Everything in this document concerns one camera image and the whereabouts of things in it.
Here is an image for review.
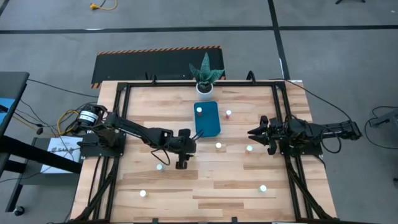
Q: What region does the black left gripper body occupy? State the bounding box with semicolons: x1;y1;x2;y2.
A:
170;128;197;155

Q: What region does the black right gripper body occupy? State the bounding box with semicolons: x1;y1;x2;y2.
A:
260;114;282;147

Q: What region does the blue plastic basket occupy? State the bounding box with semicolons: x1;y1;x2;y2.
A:
193;101;222;139

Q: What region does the white plant pot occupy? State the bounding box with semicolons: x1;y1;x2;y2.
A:
195;82;215;100

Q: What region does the green spiky plant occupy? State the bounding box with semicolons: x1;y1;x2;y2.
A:
188;52;225;90

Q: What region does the black mat with hazard stripes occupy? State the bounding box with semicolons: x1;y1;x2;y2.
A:
90;45;226;90

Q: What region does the grey stand foot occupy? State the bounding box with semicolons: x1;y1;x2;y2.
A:
368;107;398;128

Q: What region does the white printed paper sheet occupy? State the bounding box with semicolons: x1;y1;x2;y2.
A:
40;136;84;174

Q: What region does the grey platform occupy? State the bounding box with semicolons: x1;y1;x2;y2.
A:
21;136;82;187

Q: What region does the blue sheet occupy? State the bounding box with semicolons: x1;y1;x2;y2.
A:
0;98;16;125

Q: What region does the black desk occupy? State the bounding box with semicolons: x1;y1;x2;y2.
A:
0;72;83;217

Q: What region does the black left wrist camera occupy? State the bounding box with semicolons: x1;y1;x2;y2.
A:
175;154;190;170

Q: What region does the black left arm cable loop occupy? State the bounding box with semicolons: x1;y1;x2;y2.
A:
150;148;172;167

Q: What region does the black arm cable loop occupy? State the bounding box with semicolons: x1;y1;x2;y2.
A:
320;126;343;154
150;148;172;167

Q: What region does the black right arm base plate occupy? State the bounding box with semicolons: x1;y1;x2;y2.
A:
277;130;324;157

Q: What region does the long black cable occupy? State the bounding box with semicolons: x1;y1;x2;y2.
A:
270;78;354;123

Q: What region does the black aluminium table frame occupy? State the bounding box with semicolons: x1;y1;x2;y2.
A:
73;79;338;224

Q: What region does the black right arm cable loop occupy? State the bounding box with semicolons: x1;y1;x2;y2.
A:
320;126;343;154

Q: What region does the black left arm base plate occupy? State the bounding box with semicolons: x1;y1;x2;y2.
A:
77;132;127;158

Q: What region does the black looped floor cable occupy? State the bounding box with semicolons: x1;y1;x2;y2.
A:
364;105;398;150

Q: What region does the thin black floor cable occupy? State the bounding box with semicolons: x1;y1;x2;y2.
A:
27;78;99;98

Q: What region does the yellow extension cable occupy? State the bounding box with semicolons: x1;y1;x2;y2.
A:
90;0;119;11

